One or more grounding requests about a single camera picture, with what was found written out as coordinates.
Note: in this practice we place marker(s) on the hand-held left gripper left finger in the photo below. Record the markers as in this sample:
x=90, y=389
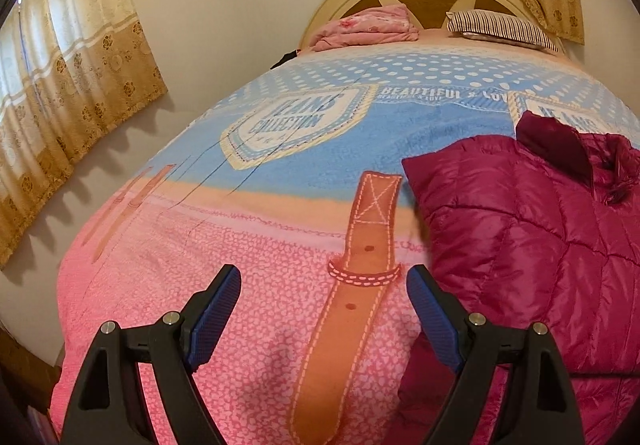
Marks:
x=216, y=305

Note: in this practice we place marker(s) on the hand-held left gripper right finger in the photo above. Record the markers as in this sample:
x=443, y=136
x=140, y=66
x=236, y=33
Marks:
x=434, y=312

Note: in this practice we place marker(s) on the magenta puffer jacket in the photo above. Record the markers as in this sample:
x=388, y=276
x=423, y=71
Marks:
x=540, y=245

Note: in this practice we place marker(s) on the pink and blue printed blanket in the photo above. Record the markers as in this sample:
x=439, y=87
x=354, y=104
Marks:
x=280, y=185

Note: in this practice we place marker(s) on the wooden furniture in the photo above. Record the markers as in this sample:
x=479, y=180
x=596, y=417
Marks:
x=25, y=360

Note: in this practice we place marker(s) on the folded pink floral blanket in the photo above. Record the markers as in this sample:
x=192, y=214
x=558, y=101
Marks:
x=365, y=30

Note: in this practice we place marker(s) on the striped pillow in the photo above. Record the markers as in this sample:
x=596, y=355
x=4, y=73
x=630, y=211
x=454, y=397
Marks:
x=500, y=27

